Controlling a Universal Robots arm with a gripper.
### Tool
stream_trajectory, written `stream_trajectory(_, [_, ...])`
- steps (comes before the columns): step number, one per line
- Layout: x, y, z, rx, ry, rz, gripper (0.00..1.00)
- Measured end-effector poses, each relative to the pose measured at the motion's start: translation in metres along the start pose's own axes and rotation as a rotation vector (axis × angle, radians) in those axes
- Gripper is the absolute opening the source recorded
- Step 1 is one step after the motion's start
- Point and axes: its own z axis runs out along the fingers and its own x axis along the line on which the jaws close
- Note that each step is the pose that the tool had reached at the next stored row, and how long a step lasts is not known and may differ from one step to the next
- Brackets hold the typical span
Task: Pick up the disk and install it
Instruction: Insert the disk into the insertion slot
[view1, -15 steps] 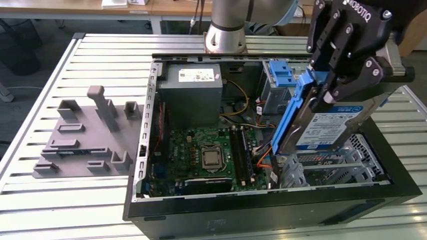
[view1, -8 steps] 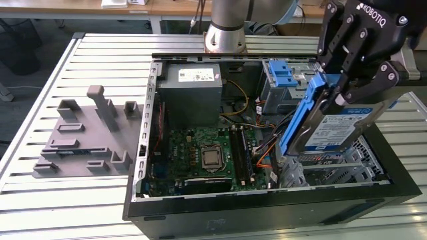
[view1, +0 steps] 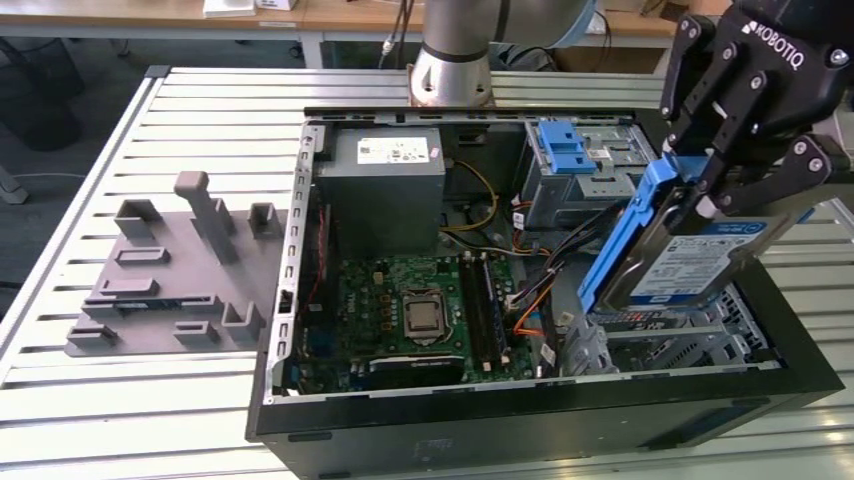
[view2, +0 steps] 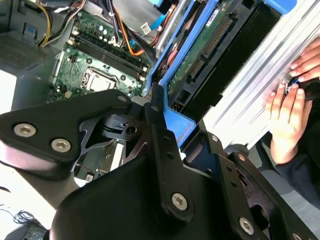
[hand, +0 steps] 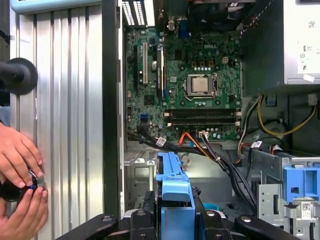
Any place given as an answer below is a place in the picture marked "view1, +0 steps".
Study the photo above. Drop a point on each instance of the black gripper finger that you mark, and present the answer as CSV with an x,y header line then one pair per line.
x,y
801,170
690,75

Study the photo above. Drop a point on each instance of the hard disk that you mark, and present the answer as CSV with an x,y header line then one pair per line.
x,y
694,265

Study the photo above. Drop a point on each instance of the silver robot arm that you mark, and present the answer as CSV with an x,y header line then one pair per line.
x,y
454,75

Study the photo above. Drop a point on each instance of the silver metal disk bay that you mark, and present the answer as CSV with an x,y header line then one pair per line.
x,y
668,350

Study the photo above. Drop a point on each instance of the blue plastic drive latch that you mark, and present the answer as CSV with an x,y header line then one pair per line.
x,y
564,145

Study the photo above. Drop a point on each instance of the grey metal drive cage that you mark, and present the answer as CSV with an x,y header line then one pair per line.
x,y
581,195

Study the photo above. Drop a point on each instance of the grey power supply unit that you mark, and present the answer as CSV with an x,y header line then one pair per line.
x,y
381,210

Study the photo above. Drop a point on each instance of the black RAM slot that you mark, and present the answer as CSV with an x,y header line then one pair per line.
x,y
486,312
478,312
472,312

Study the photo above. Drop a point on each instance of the CPU socket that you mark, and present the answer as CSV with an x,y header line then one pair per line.
x,y
427,298

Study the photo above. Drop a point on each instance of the silver CPU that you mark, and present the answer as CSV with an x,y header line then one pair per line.
x,y
425,317

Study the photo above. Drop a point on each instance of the black PC case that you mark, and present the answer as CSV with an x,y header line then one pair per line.
x,y
534,415

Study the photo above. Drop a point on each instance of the white cardboard box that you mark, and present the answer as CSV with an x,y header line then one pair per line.
x,y
277,4
230,7

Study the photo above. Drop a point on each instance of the green motherboard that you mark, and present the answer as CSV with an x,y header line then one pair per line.
x,y
363,280

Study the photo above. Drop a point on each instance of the black graphics card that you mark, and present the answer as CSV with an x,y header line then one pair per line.
x,y
414,370

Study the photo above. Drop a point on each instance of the wooden desk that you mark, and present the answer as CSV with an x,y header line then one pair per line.
x,y
221,25

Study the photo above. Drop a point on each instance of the grey parts rack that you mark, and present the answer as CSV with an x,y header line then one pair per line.
x,y
181,280

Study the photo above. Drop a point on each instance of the white furniture leg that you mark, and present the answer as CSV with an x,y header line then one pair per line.
x,y
12,185

